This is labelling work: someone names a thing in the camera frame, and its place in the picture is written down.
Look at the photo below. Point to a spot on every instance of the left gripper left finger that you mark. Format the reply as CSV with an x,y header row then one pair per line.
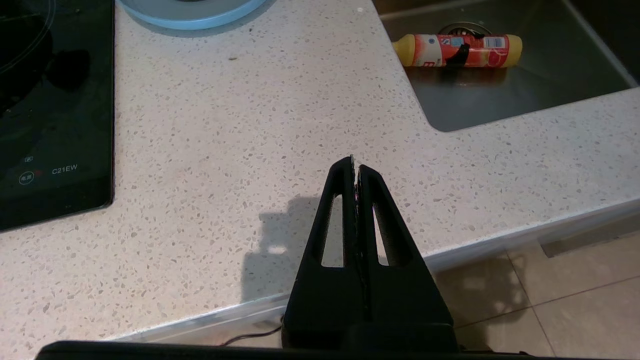
x,y
325,295

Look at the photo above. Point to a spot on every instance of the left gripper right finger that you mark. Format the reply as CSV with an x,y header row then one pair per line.
x,y
410,300

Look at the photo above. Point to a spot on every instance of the orange dish soap bottle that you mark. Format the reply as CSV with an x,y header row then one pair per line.
x,y
455,50

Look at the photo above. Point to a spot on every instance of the blue-grey plate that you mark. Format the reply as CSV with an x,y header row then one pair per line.
x,y
190,12

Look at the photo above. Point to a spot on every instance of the metal sink drain strainer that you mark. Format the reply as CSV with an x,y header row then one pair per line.
x,y
462,29

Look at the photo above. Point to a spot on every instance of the stainless steel sink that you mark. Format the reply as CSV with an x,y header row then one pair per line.
x,y
550,60

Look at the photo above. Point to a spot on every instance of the black induction cooktop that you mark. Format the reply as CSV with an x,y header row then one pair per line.
x,y
55,125

